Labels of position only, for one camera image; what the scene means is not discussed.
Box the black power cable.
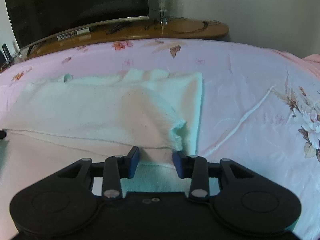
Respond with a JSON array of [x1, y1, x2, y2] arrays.
[[145, 17, 222, 34]]

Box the curved wooden tv console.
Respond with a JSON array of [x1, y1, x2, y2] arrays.
[[1, 17, 229, 72]]

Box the white knit sweater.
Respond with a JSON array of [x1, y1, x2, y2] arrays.
[[1, 69, 203, 192]]

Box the silver set-top box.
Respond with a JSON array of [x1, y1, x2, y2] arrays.
[[57, 28, 90, 41]]

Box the large black television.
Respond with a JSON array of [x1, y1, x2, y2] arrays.
[[5, 0, 149, 48]]

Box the pink floral bed sheet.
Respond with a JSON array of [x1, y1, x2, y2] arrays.
[[1, 40, 319, 239]]

